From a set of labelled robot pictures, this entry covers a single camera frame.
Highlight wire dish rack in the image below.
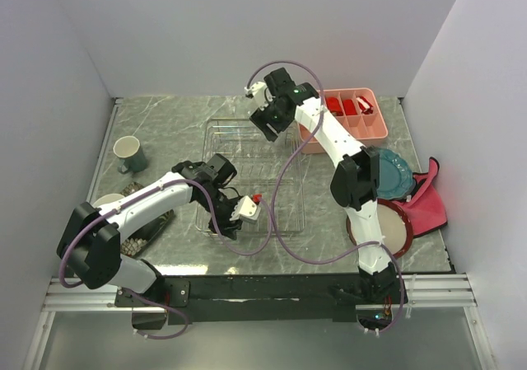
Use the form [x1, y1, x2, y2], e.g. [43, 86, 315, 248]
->
[203, 118, 305, 237]

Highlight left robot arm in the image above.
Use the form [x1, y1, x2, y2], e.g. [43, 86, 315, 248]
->
[57, 154, 259, 306]

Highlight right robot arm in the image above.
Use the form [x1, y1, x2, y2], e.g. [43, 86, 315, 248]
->
[245, 68, 398, 303]

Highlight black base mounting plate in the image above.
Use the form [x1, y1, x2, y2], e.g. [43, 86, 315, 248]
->
[114, 273, 408, 326]

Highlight pink compartment tray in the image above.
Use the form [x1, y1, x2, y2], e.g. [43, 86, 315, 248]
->
[301, 87, 388, 154]

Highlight red white item in tray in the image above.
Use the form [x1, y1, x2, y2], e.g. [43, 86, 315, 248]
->
[356, 96, 375, 115]

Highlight black floral square plate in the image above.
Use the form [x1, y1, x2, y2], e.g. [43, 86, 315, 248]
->
[117, 180, 175, 259]

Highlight green mug cream inside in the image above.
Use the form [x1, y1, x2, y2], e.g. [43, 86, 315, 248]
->
[113, 135, 148, 174]

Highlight cream bowl brown stripes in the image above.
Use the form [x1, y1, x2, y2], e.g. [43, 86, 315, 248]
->
[91, 193, 124, 208]

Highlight teal scalloped plate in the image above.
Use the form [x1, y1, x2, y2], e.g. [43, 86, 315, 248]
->
[377, 148, 415, 200]

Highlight red rimmed cream plate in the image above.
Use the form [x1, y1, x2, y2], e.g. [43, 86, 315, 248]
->
[346, 199, 415, 260]

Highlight pink cloth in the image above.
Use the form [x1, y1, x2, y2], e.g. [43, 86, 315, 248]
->
[390, 157, 448, 238]

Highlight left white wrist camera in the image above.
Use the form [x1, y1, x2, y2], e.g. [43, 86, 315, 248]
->
[230, 195, 261, 223]

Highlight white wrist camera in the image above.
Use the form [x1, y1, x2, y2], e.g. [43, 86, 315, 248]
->
[245, 82, 268, 110]
[230, 195, 261, 223]

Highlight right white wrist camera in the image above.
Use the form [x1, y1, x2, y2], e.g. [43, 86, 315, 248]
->
[245, 82, 268, 110]

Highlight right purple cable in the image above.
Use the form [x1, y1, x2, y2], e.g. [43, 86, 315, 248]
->
[245, 59, 407, 334]

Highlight purple cable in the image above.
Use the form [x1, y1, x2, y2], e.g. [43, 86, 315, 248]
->
[59, 178, 277, 341]
[245, 59, 407, 334]

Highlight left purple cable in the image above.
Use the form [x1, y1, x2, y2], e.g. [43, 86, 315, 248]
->
[59, 178, 277, 341]

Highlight aluminium rail frame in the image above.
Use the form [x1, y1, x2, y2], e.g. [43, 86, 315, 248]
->
[22, 274, 498, 369]

